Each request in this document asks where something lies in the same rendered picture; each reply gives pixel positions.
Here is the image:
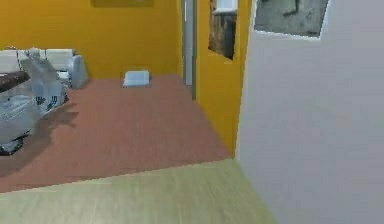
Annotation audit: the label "grey framed wall picture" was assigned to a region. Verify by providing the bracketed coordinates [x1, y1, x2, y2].
[253, 0, 331, 40]

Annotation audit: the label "white sofa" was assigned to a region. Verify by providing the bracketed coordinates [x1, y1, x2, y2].
[0, 48, 89, 90]

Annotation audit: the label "grey door frame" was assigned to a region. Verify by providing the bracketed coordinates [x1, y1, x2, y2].
[181, 0, 198, 101]

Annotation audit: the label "white wall box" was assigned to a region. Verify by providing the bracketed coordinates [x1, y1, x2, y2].
[212, 0, 240, 16]

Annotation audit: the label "brown framed wall picture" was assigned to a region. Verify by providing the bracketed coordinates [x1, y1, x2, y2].
[208, 0, 238, 61]

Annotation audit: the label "white flat box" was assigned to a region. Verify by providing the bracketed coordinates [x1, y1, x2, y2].
[122, 69, 152, 89]

